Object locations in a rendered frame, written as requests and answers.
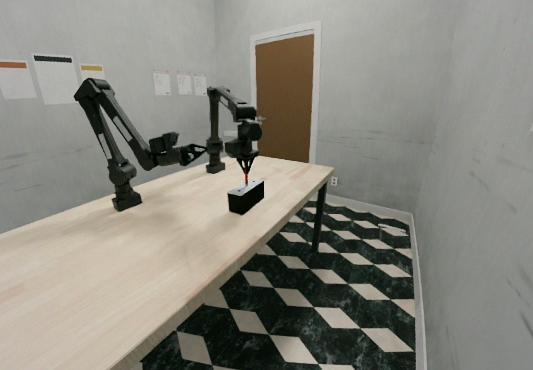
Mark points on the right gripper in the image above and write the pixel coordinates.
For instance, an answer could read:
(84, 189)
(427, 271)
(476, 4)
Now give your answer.
(183, 152)

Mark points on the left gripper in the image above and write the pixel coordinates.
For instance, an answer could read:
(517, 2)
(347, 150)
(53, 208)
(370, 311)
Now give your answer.
(247, 157)

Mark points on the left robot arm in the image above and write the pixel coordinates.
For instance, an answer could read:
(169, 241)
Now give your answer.
(240, 110)

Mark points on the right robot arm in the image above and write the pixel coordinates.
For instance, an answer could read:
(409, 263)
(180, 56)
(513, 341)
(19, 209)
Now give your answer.
(121, 175)

